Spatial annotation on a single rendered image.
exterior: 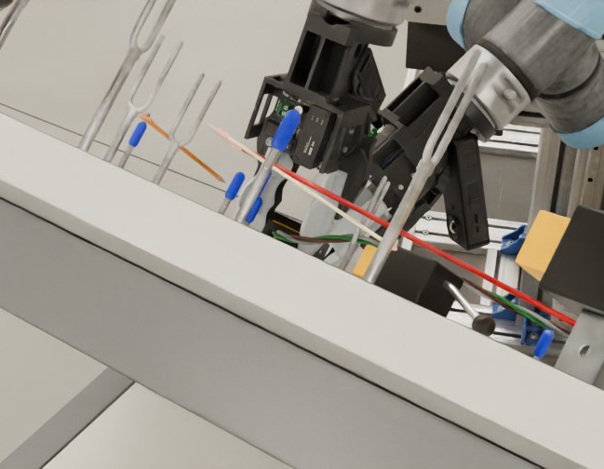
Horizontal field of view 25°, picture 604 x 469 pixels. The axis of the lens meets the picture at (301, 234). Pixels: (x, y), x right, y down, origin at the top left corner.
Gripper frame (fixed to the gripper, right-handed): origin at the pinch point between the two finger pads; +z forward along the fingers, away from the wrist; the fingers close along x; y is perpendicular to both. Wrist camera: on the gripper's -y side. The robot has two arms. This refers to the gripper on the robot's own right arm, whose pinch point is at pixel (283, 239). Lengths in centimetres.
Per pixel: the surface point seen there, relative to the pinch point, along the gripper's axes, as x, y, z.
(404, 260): 16.2, 25.6, -11.1
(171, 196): 20, 70, -24
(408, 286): 17.2, 26.6, -10.1
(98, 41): -135, -207, 45
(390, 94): -58, -216, 29
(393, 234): 20, 45, -18
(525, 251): 26, 46, -20
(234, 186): 0.1, 15.0, -7.3
